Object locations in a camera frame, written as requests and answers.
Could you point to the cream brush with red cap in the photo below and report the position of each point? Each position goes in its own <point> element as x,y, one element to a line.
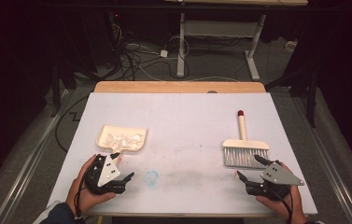
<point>245,149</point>

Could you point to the wooden table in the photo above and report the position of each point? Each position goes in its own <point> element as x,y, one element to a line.
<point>180,86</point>

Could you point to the metal floor rail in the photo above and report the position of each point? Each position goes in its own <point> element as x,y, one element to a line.
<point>30,161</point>
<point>329,161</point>

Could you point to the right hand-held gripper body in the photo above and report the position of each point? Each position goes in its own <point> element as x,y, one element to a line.
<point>279,175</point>

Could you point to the small white floor box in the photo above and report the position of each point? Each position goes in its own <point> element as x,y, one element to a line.
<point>290,45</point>

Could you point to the white metal desk frame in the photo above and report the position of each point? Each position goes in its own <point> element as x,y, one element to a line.
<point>217,28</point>

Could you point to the pile of white paper scraps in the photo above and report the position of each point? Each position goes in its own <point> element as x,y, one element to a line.
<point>122,140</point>

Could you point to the cream plastic dustpan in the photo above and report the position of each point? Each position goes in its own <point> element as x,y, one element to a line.
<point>120,137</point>

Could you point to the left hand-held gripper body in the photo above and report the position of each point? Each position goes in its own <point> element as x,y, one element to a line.
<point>108,172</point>

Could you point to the white board table cover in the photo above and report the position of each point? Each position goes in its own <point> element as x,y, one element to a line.
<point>180,105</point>

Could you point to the white power adapter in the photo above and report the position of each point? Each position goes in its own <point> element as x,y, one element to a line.
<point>164,53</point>

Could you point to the person's left hand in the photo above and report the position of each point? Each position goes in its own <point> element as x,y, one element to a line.
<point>83,196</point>

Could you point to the black stand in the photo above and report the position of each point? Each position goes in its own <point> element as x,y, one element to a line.
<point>55,90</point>
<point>310,93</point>

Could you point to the person's right hand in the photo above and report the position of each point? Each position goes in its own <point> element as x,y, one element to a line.
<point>285,208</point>

